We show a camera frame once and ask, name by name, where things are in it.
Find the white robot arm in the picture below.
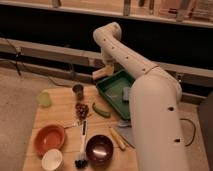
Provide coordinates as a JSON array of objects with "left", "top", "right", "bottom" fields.
[{"left": 93, "top": 22, "right": 190, "bottom": 171}]

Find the green plastic tray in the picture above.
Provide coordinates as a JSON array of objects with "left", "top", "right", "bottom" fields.
[{"left": 96, "top": 70, "right": 135, "bottom": 120}]

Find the blue-grey sponge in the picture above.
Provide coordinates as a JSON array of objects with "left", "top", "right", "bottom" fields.
[{"left": 122, "top": 87, "right": 130, "bottom": 101}]

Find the dark metal cup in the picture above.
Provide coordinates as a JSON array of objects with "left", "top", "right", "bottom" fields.
[{"left": 72, "top": 84, "right": 84, "bottom": 100}]

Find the green pepper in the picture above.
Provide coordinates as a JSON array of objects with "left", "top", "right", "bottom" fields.
[{"left": 92, "top": 103, "right": 111, "bottom": 118}]

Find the bunch of dark grapes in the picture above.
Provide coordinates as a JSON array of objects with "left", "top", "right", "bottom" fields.
[{"left": 75, "top": 103, "right": 89, "bottom": 120}]

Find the metal spoon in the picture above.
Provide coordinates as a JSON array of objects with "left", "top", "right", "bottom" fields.
[{"left": 64, "top": 122, "right": 79, "bottom": 129}]

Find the light green cup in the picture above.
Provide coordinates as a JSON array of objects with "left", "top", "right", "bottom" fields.
[{"left": 37, "top": 91, "right": 52, "bottom": 108}]

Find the dark purple bowl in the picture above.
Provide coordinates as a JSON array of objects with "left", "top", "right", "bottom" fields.
[{"left": 86, "top": 135, "right": 114, "bottom": 166}]

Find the orange bowl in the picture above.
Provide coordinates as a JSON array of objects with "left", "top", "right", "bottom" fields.
[{"left": 34, "top": 125, "right": 66, "bottom": 156}]

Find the white cup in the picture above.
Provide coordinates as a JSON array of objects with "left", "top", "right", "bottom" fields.
[{"left": 41, "top": 149, "right": 63, "bottom": 171}]

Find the grey metal rail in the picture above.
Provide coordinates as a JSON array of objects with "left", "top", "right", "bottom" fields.
[{"left": 0, "top": 37, "right": 213, "bottom": 88}]

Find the wooden-handled knife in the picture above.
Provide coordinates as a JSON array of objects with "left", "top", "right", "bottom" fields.
[{"left": 109, "top": 120, "right": 135, "bottom": 150}]

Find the black power cable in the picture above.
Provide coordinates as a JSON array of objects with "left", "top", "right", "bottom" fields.
[{"left": 179, "top": 117, "right": 198, "bottom": 148}]

